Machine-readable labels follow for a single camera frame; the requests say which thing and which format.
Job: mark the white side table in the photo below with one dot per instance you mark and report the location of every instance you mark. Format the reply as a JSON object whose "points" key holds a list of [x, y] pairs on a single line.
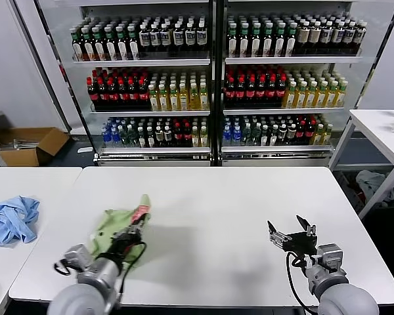
{"points": [[374, 128]]}

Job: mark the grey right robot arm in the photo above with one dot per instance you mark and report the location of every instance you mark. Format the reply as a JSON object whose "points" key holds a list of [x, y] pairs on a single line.
{"points": [[348, 302]]}

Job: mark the pale clothes pile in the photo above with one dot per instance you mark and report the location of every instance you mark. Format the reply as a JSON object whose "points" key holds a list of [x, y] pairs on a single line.
{"points": [[371, 183]]}

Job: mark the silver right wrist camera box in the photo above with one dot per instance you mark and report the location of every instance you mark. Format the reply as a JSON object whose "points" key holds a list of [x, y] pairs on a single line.
{"points": [[330, 257]]}

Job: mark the metal rods bundle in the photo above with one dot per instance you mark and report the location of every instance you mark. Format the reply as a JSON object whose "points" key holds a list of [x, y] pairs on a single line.
{"points": [[23, 144]]}

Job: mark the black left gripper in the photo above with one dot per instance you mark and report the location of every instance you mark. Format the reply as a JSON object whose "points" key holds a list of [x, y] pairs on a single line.
{"points": [[124, 243]]}

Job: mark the crumpled light blue shirt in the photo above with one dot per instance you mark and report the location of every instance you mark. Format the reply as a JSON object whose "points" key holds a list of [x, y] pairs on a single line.
{"points": [[13, 220]]}

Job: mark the small dark bottle beige label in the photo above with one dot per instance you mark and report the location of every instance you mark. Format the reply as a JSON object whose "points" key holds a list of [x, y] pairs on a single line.
{"points": [[159, 137], [167, 137], [282, 135], [291, 135]]}

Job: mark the green tinted water bottle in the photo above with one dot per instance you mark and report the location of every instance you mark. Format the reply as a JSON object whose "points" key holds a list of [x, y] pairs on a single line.
{"points": [[246, 137], [133, 138], [124, 139], [255, 137]]}

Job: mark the white cooler shelf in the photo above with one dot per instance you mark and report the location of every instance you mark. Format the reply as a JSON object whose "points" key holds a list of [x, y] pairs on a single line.
{"points": [[282, 111], [292, 60], [141, 62], [154, 150], [275, 148], [151, 113]]}

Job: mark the white cap beige label bottle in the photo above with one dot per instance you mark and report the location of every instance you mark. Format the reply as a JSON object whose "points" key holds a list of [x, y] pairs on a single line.
{"points": [[314, 36], [303, 36]]}

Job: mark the small red cap cola bottle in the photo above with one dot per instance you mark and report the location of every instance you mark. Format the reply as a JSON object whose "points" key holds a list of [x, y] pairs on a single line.
{"points": [[309, 134], [177, 137], [300, 134], [186, 137]]}

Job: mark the small yellow tea bottle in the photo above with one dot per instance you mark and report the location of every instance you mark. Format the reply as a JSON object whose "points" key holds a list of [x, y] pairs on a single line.
{"points": [[195, 139], [318, 137], [327, 136], [203, 138]]}

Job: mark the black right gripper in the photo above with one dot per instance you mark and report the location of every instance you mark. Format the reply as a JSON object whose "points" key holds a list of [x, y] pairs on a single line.
{"points": [[300, 243]]}

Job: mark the small dark bottle white cap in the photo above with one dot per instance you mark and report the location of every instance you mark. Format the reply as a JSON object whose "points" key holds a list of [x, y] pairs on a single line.
{"points": [[264, 138], [273, 138], [150, 139], [141, 139]]}

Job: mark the beverage cooler cabinet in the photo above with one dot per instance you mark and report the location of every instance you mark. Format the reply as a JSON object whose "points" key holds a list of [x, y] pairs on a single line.
{"points": [[151, 160], [275, 159]]}

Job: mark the white cap blue label bottle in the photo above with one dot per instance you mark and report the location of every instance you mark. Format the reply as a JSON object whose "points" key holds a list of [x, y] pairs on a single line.
{"points": [[348, 35], [144, 39], [201, 37], [360, 34], [325, 36], [178, 38], [166, 38], [337, 36], [190, 38], [155, 39]]}

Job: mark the large yellow tea bottle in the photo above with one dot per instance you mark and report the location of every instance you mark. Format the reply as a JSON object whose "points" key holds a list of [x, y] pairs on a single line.
{"points": [[193, 99], [173, 99], [341, 96], [154, 100], [183, 99], [332, 96], [322, 97], [300, 97], [163, 100], [204, 98], [311, 97], [289, 97]]}

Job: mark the large red cap cola bottle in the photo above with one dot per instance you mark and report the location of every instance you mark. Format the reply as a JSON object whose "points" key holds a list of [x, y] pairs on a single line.
{"points": [[122, 95], [142, 95], [92, 95], [271, 93], [249, 93], [102, 95], [112, 95], [239, 93], [229, 93], [260, 93], [280, 92], [132, 95]]}

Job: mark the light green polo shirt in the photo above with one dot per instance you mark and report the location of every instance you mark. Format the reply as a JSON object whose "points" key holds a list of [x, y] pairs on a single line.
{"points": [[113, 223]]}

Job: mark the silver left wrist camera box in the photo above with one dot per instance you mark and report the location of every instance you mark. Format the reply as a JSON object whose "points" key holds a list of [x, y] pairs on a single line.
{"points": [[77, 257]]}

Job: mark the brown cardboard box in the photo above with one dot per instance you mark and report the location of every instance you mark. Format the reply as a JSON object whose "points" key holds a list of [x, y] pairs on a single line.
{"points": [[49, 144]]}

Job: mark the white paper sheet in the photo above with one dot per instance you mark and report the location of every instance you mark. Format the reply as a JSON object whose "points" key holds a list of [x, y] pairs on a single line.
{"points": [[85, 150]]}

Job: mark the glass cooler door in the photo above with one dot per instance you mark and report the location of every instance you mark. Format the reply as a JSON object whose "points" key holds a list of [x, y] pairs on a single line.
{"points": [[54, 70], [371, 49]]}

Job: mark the green cap dark tea bottle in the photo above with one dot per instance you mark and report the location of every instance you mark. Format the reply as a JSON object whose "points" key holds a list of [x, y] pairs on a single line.
{"points": [[133, 46], [291, 43], [279, 43], [110, 47], [267, 44], [77, 47], [87, 47], [255, 44], [232, 44], [121, 46], [243, 44], [98, 47]]}

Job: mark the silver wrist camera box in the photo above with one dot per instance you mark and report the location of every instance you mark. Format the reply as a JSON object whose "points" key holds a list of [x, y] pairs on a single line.
{"points": [[330, 257], [77, 257]]}

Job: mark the black mesh basket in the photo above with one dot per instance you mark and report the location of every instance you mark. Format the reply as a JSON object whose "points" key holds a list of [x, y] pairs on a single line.
{"points": [[349, 193]]}

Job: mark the blue label water bottle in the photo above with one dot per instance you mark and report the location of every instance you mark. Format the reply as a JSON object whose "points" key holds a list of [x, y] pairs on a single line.
{"points": [[115, 139], [227, 138], [106, 139], [236, 138]]}

